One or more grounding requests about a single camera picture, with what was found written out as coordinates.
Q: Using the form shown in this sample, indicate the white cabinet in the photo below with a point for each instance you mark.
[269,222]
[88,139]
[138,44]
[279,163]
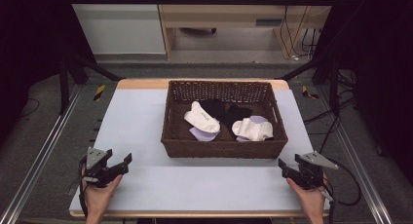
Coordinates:
[120,26]

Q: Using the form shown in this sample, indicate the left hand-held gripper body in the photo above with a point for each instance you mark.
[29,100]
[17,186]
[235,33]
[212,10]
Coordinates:
[97,172]

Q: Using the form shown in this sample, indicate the pale purple sock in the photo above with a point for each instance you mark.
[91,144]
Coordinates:
[258,119]

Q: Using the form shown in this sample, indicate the person's right hand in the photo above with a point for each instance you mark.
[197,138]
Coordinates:
[308,198]

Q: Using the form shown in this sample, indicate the black curtain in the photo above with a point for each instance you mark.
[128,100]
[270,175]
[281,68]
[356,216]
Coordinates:
[29,48]
[380,55]

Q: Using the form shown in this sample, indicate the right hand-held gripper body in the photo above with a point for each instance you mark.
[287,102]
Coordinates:
[310,172]

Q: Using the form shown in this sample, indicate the brown woven basket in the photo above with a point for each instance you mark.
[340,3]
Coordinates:
[224,149]

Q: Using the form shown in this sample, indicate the black frame strut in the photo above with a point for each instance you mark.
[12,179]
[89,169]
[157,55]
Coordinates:
[94,68]
[311,66]

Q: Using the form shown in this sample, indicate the person's left hand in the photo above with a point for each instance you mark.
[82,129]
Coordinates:
[100,194]

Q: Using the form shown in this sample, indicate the pale grey table mat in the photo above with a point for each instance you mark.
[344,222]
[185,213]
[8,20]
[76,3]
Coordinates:
[139,126]

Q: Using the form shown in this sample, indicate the yellow black tape strip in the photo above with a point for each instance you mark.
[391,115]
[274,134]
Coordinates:
[307,92]
[99,92]

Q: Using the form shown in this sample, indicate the wooden desk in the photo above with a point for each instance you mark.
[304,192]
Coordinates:
[227,18]

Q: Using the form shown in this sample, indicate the aluminium rail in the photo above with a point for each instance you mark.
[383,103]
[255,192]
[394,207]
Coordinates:
[42,152]
[360,165]

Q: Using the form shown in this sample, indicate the black sock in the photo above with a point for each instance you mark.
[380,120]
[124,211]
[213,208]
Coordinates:
[235,115]

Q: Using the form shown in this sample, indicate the white sock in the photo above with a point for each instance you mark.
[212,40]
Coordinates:
[255,130]
[201,117]

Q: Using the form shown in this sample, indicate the black horizontal frame bar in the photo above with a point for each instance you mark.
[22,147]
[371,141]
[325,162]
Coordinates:
[195,0]

